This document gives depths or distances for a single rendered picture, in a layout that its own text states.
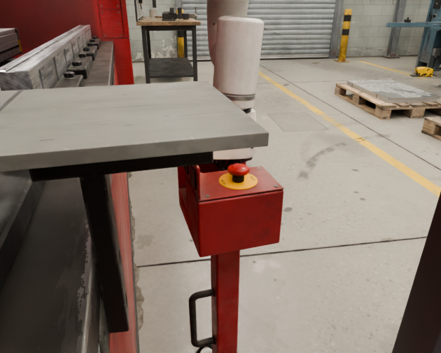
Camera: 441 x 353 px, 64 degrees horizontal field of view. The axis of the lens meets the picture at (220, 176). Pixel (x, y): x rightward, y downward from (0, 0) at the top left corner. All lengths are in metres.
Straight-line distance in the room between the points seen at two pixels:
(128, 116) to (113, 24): 2.18
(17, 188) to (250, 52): 0.43
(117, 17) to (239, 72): 1.83
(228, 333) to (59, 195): 0.61
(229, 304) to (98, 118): 0.66
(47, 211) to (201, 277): 1.25
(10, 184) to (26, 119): 0.15
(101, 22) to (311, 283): 1.88
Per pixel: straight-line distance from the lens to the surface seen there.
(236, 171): 0.63
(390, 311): 1.62
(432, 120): 3.76
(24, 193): 0.41
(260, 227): 0.67
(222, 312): 0.88
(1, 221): 0.36
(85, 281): 0.32
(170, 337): 1.41
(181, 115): 0.27
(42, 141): 0.24
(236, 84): 0.67
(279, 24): 8.25
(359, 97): 4.53
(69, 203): 0.43
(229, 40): 0.66
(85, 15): 2.45
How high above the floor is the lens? 1.07
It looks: 26 degrees down
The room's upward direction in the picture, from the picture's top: straight up
